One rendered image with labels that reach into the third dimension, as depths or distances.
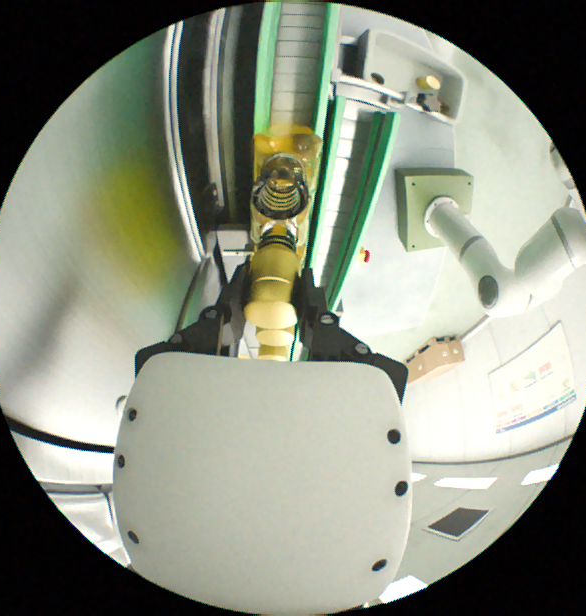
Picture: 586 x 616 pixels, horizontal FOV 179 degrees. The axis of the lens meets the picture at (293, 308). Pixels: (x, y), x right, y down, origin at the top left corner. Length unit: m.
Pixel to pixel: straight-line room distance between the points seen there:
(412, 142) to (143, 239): 0.55
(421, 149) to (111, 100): 0.57
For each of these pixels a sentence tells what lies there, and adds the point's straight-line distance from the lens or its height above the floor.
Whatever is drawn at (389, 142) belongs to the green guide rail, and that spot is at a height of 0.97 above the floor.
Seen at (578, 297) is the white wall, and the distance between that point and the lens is 3.62.
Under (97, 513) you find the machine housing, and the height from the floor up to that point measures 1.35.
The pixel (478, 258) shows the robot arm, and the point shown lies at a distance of 0.43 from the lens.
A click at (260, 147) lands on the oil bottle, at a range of 0.15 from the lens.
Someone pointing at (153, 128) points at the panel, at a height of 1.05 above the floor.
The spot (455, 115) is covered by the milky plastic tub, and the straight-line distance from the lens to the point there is 0.53.
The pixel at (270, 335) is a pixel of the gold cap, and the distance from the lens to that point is 0.17.
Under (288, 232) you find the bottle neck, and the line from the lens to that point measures 0.16.
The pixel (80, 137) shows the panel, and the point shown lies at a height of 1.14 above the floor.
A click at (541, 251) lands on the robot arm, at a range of 0.35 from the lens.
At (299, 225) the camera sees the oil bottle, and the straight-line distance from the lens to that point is 0.17.
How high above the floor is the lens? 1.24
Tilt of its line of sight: 34 degrees down
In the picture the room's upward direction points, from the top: 179 degrees counter-clockwise
